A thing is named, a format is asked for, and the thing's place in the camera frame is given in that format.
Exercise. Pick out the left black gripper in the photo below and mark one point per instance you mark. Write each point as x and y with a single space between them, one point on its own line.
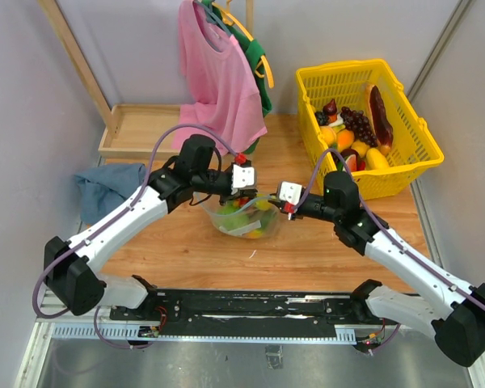
229 196

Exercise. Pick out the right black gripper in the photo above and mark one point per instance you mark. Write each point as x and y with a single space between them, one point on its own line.
292 216

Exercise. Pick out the red cherry bunch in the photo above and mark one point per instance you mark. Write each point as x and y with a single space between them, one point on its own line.
240 202

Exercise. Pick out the green cabbage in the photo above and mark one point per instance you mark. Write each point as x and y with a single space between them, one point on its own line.
229 218

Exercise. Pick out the yellow banana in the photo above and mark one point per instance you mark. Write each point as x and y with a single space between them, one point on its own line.
262 204

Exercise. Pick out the clear zip top bag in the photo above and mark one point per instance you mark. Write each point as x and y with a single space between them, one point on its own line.
255 218

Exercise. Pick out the green yellow mango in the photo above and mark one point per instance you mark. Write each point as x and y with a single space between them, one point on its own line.
254 234

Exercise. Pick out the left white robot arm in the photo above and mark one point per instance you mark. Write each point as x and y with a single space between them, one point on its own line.
72 268

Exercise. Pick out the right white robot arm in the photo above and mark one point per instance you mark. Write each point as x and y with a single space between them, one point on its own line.
446 308

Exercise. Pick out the watermelon slice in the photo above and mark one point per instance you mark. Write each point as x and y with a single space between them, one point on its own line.
352 159

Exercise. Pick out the orange fruit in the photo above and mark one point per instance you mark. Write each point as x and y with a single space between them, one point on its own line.
344 139

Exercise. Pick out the yellow lemon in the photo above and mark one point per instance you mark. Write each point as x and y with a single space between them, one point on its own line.
361 148

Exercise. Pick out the yellow mango fruit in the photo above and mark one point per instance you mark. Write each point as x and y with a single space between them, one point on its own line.
329 136

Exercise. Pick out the pink t-shirt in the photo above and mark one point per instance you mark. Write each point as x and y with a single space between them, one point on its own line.
219 78

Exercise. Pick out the blue black grape bunch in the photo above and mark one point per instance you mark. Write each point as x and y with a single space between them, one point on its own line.
321 118

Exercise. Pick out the dark purple grape bunch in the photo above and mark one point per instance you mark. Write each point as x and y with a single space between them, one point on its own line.
359 123

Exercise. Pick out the wooden tray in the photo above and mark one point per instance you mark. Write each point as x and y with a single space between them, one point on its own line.
138 127

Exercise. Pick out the dark red fig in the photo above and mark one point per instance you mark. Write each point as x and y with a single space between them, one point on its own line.
330 109

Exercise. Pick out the brown sweet potato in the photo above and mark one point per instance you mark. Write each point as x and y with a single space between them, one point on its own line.
376 112

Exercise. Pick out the yellow plastic basket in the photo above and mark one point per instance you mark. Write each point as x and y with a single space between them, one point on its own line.
360 109

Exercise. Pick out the blue cloth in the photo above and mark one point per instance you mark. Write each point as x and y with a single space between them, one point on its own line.
106 187

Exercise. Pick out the green t-shirt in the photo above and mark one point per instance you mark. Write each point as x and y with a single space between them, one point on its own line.
255 56

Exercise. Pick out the yellow clothes hanger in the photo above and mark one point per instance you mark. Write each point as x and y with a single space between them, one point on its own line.
247 29

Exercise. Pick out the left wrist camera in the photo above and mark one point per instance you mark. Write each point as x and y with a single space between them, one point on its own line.
243 173

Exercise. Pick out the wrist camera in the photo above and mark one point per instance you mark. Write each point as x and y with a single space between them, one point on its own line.
243 173
288 195

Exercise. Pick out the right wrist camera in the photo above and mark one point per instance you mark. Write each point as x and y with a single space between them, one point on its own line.
288 195

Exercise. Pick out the wooden rack frame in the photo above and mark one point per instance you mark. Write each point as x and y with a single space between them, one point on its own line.
125 52

